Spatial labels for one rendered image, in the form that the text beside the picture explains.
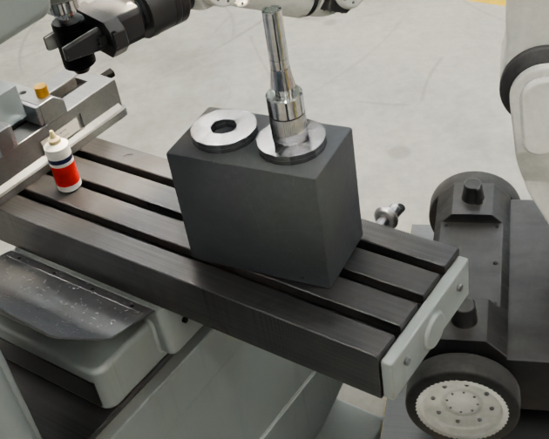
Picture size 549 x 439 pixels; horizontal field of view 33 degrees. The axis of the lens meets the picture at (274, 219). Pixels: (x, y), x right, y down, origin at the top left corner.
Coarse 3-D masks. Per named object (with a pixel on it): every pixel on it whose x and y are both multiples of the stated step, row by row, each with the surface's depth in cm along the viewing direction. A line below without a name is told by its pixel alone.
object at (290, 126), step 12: (288, 108) 113; (300, 108) 114; (276, 120) 114; (288, 120) 114; (300, 120) 114; (276, 132) 116; (288, 132) 115; (300, 132) 115; (276, 144) 117; (288, 144) 116; (300, 144) 116
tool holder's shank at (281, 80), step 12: (264, 12) 107; (276, 12) 106; (264, 24) 107; (276, 24) 107; (276, 36) 108; (276, 48) 109; (276, 60) 110; (288, 60) 111; (276, 72) 111; (288, 72) 111; (276, 84) 112; (288, 84) 112
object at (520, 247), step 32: (448, 192) 193; (480, 192) 186; (448, 224) 187; (480, 224) 186; (512, 224) 188; (544, 224) 186; (480, 256) 178; (512, 256) 180; (544, 256) 179; (480, 288) 171; (512, 288) 173; (544, 288) 172; (480, 320) 162; (512, 320) 167; (544, 320) 166; (448, 352) 162; (480, 352) 160; (512, 352) 161; (544, 352) 160; (544, 384) 162
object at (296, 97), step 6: (270, 90) 115; (294, 90) 114; (300, 90) 114; (270, 96) 113; (276, 96) 113; (288, 96) 113; (294, 96) 113; (300, 96) 113; (270, 102) 113; (276, 102) 112; (282, 102) 112; (288, 102) 112; (294, 102) 112; (300, 102) 113; (276, 108) 113; (282, 108) 113
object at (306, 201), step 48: (192, 144) 122; (240, 144) 119; (336, 144) 118; (192, 192) 124; (240, 192) 120; (288, 192) 116; (336, 192) 119; (192, 240) 130; (240, 240) 126; (288, 240) 121; (336, 240) 122
